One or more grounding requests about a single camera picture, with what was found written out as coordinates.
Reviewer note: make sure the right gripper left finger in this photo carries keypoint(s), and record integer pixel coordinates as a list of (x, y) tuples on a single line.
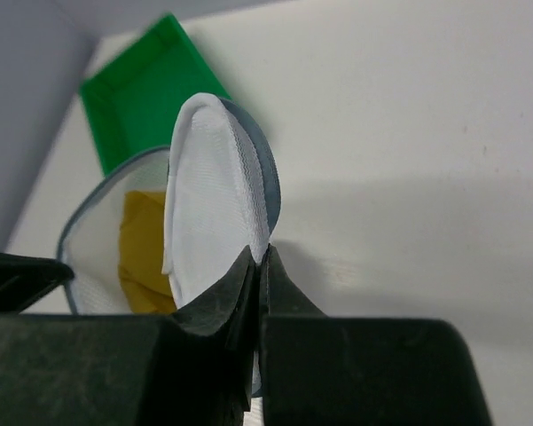
[(130, 369)]

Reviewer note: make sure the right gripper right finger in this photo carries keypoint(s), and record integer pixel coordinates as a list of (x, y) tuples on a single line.
[(322, 370)]

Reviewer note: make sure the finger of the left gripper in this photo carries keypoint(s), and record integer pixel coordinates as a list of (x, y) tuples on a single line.
[(25, 280)]

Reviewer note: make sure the yellow bra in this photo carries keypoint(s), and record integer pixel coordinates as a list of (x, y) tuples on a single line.
[(145, 286)]

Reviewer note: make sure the white mesh laundry bag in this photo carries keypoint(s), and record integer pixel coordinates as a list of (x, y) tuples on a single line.
[(222, 196)]

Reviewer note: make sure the green plastic tray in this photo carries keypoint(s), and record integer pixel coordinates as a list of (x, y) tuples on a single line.
[(132, 102)]

